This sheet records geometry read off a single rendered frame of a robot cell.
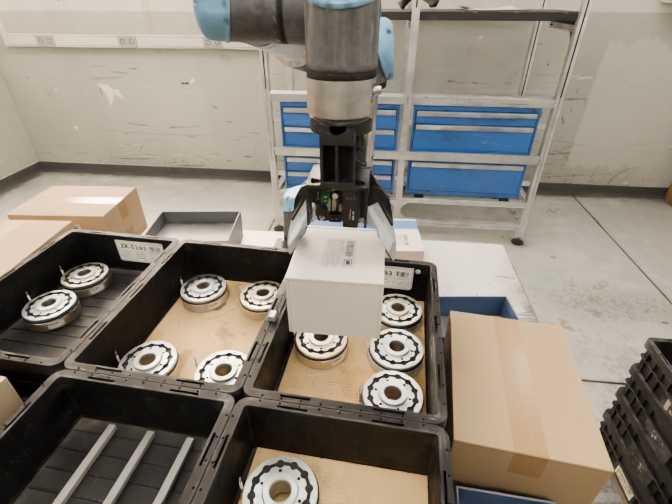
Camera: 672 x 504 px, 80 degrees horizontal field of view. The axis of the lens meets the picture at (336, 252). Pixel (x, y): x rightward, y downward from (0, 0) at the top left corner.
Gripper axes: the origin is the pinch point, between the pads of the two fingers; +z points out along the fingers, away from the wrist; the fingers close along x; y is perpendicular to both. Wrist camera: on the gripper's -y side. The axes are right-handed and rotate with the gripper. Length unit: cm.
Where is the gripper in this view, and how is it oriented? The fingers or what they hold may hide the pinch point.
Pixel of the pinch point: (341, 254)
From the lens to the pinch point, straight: 57.4
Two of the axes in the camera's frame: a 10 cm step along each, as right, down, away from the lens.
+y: -1.1, 5.5, -8.3
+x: 9.9, 0.6, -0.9
